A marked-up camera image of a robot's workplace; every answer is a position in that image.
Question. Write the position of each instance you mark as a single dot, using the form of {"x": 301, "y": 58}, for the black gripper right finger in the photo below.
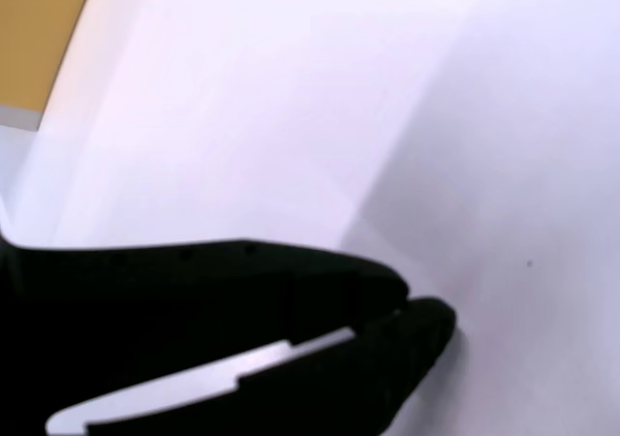
{"x": 339, "y": 387}

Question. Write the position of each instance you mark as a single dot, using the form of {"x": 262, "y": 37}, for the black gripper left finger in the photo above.
{"x": 169, "y": 300}

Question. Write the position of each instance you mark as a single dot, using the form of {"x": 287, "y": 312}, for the yellow box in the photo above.
{"x": 34, "y": 34}

